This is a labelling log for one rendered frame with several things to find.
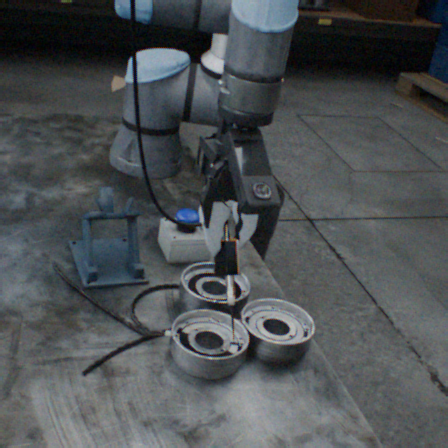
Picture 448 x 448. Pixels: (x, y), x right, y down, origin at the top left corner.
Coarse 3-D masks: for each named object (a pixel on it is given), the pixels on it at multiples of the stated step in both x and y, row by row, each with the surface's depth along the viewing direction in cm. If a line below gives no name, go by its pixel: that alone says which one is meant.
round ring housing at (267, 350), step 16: (256, 304) 106; (272, 304) 107; (288, 304) 107; (240, 320) 102; (272, 320) 105; (288, 320) 105; (304, 320) 105; (256, 336) 99; (272, 336) 101; (288, 336) 102; (304, 336) 103; (256, 352) 100; (272, 352) 99; (288, 352) 99; (304, 352) 101
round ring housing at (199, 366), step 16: (176, 320) 99; (192, 320) 101; (208, 320) 102; (224, 320) 102; (176, 336) 97; (192, 336) 98; (208, 336) 100; (224, 336) 99; (240, 336) 100; (176, 352) 95; (192, 352) 93; (208, 352) 96; (240, 352) 95; (192, 368) 94; (208, 368) 94; (224, 368) 94
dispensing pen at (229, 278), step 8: (224, 224) 99; (224, 232) 99; (224, 240) 98; (224, 248) 97; (232, 248) 97; (224, 256) 97; (232, 256) 97; (216, 264) 100; (224, 264) 98; (232, 264) 97; (216, 272) 100; (224, 272) 98; (232, 272) 97; (232, 280) 99; (232, 288) 99; (232, 296) 99; (232, 304) 99; (232, 312) 99; (232, 320) 99; (232, 328) 99
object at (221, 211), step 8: (200, 208) 100; (216, 208) 94; (224, 208) 95; (200, 216) 100; (216, 216) 95; (224, 216) 95; (216, 224) 96; (208, 232) 96; (216, 232) 96; (208, 240) 97; (216, 240) 97; (208, 248) 99; (216, 248) 98; (216, 256) 100
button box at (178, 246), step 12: (168, 228) 119; (180, 228) 119; (192, 228) 119; (168, 240) 118; (180, 240) 117; (192, 240) 117; (204, 240) 118; (168, 252) 118; (180, 252) 118; (192, 252) 119; (204, 252) 119
